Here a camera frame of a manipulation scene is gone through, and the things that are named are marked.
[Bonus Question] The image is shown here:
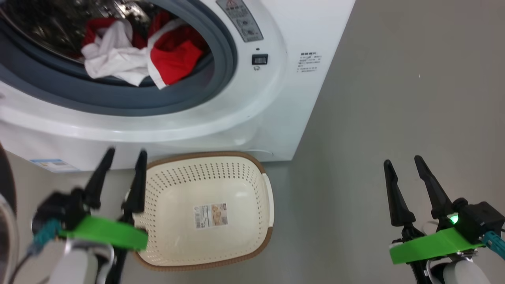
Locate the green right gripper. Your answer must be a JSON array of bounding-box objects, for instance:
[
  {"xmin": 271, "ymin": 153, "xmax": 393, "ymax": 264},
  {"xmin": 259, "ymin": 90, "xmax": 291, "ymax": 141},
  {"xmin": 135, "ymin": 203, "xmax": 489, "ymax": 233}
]
[{"xmin": 383, "ymin": 155, "xmax": 484, "ymax": 284}]

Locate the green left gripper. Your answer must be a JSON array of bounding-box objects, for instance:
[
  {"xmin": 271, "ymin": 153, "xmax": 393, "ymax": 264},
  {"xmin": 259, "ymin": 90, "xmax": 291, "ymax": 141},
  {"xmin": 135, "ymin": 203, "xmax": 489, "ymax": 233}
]
[{"xmin": 59, "ymin": 147, "xmax": 149, "ymax": 251}]

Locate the black round glass washer door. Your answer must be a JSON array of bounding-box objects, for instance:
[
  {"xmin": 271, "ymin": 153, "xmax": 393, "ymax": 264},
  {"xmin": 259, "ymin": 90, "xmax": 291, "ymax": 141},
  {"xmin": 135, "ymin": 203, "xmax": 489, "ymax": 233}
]
[{"xmin": 0, "ymin": 144, "xmax": 19, "ymax": 284}]

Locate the red and white garment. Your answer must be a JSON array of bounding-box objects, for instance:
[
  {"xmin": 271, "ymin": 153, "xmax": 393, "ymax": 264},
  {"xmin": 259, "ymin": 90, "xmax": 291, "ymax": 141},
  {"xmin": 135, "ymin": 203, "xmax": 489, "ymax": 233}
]
[{"xmin": 81, "ymin": 11, "xmax": 209, "ymax": 90}]

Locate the cream laundry basket brown rim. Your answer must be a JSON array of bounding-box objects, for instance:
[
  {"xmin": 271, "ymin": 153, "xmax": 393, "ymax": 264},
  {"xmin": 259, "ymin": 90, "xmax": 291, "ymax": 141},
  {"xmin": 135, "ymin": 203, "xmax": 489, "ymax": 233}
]
[{"xmin": 125, "ymin": 151, "xmax": 274, "ymax": 272}]

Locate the white front-load washing machine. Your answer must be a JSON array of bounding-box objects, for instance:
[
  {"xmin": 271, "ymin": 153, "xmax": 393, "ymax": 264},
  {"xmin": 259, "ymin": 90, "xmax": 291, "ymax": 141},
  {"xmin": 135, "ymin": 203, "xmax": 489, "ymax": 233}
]
[{"xmin": 0, "ymin": 0, "xmax": 356, "ymax": 173}]

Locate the stainless steel washing machine drum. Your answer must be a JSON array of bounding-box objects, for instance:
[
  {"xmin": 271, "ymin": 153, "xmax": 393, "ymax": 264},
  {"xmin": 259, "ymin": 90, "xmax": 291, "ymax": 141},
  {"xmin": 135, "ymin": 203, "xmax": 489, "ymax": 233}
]
[{"xmin": 0, "ymin": 0, "xmax": 158, "ymax": 64}]

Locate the blue energy label sticker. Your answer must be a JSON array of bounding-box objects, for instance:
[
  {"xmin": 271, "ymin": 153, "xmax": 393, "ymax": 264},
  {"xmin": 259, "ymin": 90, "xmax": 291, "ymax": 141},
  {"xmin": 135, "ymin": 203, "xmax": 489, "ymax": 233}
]
[{"xmin": 30, "ymin": 159, "xmax": 79, "ymax": 173}]

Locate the paper product sticker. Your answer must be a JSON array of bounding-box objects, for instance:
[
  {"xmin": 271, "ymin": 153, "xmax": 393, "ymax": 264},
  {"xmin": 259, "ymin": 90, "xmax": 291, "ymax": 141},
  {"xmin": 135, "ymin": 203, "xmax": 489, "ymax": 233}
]
[{"xmin": 193, "ymin": 203, "xmax": 228, "ymax": 229}]

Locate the grey warning label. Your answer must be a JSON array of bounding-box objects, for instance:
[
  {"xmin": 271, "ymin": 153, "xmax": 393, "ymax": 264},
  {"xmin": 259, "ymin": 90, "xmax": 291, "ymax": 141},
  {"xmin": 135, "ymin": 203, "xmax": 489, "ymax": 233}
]
[{"xmin": 216, "ymin": 0, "xmax": 264, "ymax": 43}]

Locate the teal left cable connector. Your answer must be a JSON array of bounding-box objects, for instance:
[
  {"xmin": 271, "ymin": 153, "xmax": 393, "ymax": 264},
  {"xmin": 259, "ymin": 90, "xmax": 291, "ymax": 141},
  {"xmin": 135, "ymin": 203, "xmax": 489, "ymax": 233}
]
[{"xmin": 28, "ymin": 219, "xmax": 62, "ymax": 255}]

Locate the teal cable connector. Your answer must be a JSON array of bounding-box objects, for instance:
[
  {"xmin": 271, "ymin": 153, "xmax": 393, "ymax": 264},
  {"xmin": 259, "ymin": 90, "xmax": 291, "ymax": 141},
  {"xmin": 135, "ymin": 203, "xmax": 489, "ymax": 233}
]
[
  {"xmin": 483, "ymin": 231, "xmax": 505, "ymax": 261},
  {"xmin": 28, "ymin": 219, "xmax": 62, "ymax": 255}
]

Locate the teal right cable connector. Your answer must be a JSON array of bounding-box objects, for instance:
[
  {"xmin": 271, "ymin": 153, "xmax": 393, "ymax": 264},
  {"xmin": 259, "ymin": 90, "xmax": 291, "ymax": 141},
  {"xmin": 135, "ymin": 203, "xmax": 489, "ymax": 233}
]
[{"xmin": 483, "ymin": 231, "xmax": 505, "ymax": 261}]

